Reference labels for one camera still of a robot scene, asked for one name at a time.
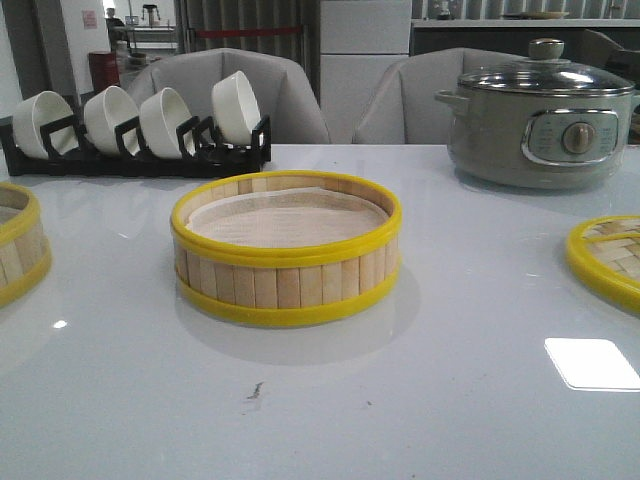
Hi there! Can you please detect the red cylinder bin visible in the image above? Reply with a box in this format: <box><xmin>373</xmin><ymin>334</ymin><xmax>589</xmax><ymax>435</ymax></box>
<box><xmin>88</xmin><ymin>51</ymin><xmax>120</xmax><ymax>94</ymax></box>

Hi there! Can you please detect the grey electric cooking pot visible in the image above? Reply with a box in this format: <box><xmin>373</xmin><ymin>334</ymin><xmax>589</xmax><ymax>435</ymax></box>
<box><xmin>435</xmin><ymin>87</ymin><xmax>639</xmax><ymax>190</ymax></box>

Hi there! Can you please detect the grey chair right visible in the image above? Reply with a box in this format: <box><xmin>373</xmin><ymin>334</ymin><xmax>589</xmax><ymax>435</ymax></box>
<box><xmin>352</xmin><ymin>48</ymin><xmax>521</xmax><ymax>145</ymax></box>

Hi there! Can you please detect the grey chair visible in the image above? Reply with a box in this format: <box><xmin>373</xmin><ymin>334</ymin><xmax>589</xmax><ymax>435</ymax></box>
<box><xmin>352</xmin><ymin>48</ymin><xmax>521</xmax><ymax>145</ymax></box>
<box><xmin>127</xmin><ymin>48</ymin><xmax>330</xmax><ymax>144</ymax></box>

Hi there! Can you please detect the glass pot lid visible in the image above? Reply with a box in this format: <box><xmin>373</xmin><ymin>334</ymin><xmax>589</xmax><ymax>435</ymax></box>
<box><xmin>458</xmin><ymin>38</ymin><xmax>635</xmax><ymax>96</ymax></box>

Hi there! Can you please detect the white bowl right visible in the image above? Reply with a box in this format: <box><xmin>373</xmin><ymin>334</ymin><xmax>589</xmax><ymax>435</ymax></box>
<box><xmin>211</xmin><ymin>70</ymin><xmax>261</xmax><ymax>146</ymax></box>

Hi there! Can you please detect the woven bamboo steamer lid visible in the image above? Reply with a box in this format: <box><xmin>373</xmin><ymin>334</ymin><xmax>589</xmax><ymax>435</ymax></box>
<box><xmin>565</xmin><ymin>215</ymin><xmax>639</xmax><ymax>314</ymax></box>

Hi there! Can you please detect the white cabinet background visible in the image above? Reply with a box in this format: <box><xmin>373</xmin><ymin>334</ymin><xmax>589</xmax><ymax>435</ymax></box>
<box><xmin>319</xmin><ymin>1</ymin><xmax>412</xmax><ymax>144</ymax></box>

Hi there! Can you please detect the grey chair left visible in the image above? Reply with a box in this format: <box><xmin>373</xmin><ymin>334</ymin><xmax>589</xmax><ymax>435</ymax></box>
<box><xmin>127</xmin><ymin>48</ymin><xmax>330</xmax><ymax>144</ymax></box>

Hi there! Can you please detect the white bowl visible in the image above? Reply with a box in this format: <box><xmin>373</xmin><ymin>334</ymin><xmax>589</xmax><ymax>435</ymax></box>
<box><xmin>12</xmin><ymin>90</ymin><xmax>73</xmax><ymax>159</ymax></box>
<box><xmin>84</xmin><ymin>85</ymin><xmax>139</xmax><ymax>156</ymax></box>
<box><xmin>211</xmin><ymin>70</ymin><xmax>261</xmax><ymax>146</ymax></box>
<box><xmin>139</xmin><ymin>87</ymin><xmax>192</xmax><ymax>159</ymax></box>

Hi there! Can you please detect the white bowl far left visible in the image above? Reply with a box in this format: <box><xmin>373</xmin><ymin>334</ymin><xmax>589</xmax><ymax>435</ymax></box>
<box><xmin>12</xmin><ymin>90</ymin><xmax>73</xmax><ymax>159</ymax></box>

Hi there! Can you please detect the black bowl rack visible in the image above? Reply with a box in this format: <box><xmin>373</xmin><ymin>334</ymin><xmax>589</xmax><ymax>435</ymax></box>
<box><xmin>1</xmin><ymin>114</ymin><xmax>271</xmax><ymax>179</ymax></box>

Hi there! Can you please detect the bamboo steamer tray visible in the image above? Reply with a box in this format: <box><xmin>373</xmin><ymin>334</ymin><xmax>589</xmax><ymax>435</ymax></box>
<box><xmin>170</xmin><ymin>170</ymin><xmax>402</xmax><ymax>327</ymax></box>
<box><xmin>1</xmin><ymin>182</ymin><xmax>52</xmax><ymax>306</ymax></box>

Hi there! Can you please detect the white liner in centre tray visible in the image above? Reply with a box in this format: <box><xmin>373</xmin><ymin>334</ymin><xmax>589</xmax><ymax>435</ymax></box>
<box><xmin>187</xmin><ymin>187</ymin><xmax>389</xmax><ymax>248</ymax></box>

